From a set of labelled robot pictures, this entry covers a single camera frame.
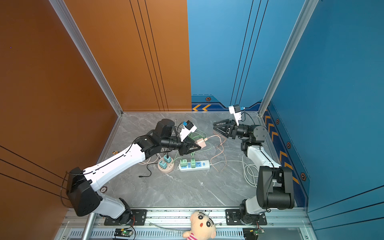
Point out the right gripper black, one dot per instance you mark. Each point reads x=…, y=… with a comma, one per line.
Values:
x=228, y=131

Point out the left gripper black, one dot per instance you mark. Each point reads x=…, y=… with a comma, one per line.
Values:
x=186, y=145

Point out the pink charger block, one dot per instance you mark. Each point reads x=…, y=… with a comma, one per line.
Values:
x=201, y=142

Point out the green charger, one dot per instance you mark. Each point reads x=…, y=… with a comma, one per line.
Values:
x=193, y=163
x=183, y=163

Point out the teal charger with black cable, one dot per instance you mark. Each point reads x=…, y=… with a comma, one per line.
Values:
x=167, y=159

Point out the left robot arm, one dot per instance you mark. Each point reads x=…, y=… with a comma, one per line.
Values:
x=84, y=186

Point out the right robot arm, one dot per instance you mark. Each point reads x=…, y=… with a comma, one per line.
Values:
x=275, y=187

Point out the white blue power strip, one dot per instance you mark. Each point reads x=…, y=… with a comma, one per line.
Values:
x=187, y=166

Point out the round pink power socket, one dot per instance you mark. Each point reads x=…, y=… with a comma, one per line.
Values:
x=170, y=167

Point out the plush doll toy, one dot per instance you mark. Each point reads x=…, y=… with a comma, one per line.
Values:
x=202, y=227

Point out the round poker chip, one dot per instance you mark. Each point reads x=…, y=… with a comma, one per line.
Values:
x=104, y=189

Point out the right circuit board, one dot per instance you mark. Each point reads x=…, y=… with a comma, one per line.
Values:
x=252, y=233

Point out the circuit board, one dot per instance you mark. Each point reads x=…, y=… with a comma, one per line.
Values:
x=252, y=233
x=124, y=234

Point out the left circuit board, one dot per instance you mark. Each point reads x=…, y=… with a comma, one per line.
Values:
x=124, y=234

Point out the metal pole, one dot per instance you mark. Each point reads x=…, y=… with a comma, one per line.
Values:
x=89, y=226

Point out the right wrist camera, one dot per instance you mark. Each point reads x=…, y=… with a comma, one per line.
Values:
x=236, y=110

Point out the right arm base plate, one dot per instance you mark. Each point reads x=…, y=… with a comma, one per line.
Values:
x=235, y=218

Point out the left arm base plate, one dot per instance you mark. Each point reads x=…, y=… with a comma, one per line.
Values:
x=133, y=218

